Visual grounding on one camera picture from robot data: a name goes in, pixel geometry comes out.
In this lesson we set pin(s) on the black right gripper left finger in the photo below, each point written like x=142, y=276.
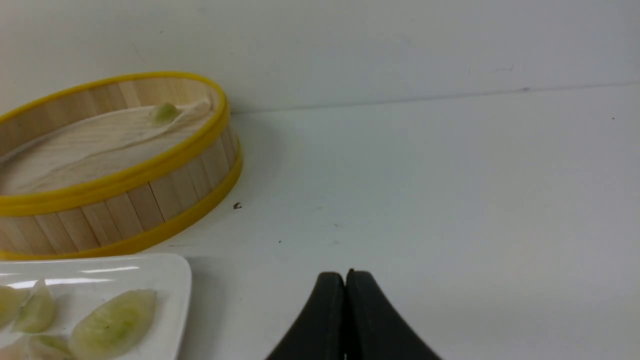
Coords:
x=316, y=333

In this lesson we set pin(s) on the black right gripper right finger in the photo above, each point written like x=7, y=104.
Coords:
x=374, y=328

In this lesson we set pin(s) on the green dumpling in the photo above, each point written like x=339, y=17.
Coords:
x=163, y=114
x=38, y=312
x=115, y=327

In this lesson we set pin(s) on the white square plate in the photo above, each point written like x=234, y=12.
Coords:
x=79, y=286

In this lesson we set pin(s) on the bamboo steamer basket yellow rim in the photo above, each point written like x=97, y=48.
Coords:
x=131, y=210

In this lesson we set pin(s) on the white mesh steamer liner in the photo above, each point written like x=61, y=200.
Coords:
x=95, y=148

